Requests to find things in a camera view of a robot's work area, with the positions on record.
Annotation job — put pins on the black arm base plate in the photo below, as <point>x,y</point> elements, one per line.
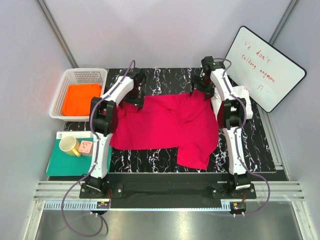
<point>214,185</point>

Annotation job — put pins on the white plastic basket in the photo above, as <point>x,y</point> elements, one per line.
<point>75,76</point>

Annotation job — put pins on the folded white t shirt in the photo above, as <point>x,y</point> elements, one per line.
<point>242,93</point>

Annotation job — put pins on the orange t shirt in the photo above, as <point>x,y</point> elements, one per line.
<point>78,98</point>

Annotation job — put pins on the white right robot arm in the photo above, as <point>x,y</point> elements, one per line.
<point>231,115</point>

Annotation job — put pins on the white whiteboard black frame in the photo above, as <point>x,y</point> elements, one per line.
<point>263,70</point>

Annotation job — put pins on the green paper folder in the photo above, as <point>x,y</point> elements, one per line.
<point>64,165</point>

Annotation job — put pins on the aluminium frame rail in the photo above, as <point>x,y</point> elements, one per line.
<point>274,190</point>

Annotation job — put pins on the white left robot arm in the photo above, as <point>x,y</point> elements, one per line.
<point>103,121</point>

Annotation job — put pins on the pink eraser block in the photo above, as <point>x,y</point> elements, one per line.
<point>86,148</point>

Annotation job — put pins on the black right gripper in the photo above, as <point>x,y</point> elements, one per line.
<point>208,92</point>

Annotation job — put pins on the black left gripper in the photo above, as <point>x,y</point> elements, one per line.
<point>133,102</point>

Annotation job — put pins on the black marbled table mat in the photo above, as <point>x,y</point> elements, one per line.
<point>164,81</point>

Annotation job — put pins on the crimson red t shirt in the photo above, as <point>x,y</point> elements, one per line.
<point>170,121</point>

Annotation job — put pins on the cream yellow mug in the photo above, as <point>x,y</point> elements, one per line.
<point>70,145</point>

